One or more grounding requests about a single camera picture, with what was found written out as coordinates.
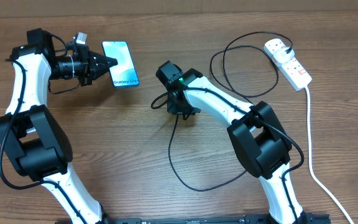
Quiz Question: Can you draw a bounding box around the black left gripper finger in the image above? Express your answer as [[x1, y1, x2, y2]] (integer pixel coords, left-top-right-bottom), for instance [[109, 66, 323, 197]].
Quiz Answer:
[[89, 64, 110, 83], [89, 51, 117, 67]]

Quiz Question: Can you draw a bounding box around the smartphone with teal screen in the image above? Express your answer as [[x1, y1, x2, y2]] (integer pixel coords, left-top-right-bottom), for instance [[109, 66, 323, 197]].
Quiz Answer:
[[102, 40, 139, 88]]

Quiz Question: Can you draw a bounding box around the black USB-C charging cable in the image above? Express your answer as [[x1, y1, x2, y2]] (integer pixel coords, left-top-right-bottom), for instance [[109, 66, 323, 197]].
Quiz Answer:
[[168, 30, 294, 192]]

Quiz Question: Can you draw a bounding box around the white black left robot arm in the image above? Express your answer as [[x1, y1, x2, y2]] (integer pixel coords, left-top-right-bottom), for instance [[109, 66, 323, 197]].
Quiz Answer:
[[0, 28, 117, 223]]

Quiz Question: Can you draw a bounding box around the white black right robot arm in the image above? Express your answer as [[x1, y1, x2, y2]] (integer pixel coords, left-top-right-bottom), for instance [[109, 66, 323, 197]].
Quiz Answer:
[[156, 61, 304, 223]]

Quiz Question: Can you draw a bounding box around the white charger plug adapter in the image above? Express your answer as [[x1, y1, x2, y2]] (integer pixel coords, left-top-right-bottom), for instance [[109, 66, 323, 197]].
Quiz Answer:
[[273, 47, 295, 67]]

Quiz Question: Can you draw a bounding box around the white power extension strip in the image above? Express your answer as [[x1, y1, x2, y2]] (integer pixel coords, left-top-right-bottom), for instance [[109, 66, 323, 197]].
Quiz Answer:
[[264, 39, 312, 91]]

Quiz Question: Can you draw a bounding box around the white power strip cord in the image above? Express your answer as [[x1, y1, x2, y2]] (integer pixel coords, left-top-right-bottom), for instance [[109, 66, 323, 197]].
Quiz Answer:
[[304, 86, 355, 224]]

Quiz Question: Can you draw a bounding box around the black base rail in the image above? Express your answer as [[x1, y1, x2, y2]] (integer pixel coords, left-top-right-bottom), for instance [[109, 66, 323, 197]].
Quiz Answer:
[[98, 213, 331, 224]]

